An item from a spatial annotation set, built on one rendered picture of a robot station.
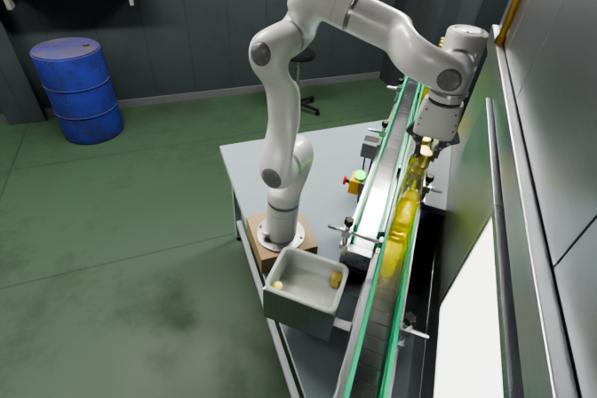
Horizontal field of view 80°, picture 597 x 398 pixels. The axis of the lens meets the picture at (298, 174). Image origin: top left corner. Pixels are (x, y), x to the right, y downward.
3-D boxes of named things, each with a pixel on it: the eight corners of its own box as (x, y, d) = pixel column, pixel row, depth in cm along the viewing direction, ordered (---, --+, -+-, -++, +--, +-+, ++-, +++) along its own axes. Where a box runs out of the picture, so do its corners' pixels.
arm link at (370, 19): (339, 3, 73) (481, 69, 67) (366, -12, 84) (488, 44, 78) (326, 43, 79) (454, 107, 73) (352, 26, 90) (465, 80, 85)
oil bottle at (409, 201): (403, 245, 114) (422, 196, 100) (386, 240, 115) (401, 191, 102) (406, 233, 118) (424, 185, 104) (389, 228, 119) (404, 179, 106)
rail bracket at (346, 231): (377, 261, 108) (386, 234, 100) (323, 243, 112) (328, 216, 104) (378, 254, 110) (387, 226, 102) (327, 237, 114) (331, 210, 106)
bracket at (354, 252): (366, 273, 113) (370, 259, 108) (338, 264, 115) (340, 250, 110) (369, 265, 115) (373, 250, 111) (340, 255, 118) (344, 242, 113)
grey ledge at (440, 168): (439, 228, 133) (449, 207, 126) (415, 221, 136) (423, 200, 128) (449, 113, 203) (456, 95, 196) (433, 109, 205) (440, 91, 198)
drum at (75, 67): (124, 113, 365) (101, 33, 314) (124, 140, 328) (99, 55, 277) (67, 120, 349) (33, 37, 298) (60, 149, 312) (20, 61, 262)
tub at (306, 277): (331, 330, 104) (335, 314, 99) (262, 302, 110) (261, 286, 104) (346, 282, 117) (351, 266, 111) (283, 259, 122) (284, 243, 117)
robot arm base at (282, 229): (270, 259, 132) (272, 226, 121) (249, 225, 145) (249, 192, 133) (313, 242, 141) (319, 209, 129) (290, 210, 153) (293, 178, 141)
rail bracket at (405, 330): (418, 360, 87) (434, 333, 78) (390, 349, 88) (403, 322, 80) (419, 345, 90) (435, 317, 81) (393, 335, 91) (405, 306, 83)
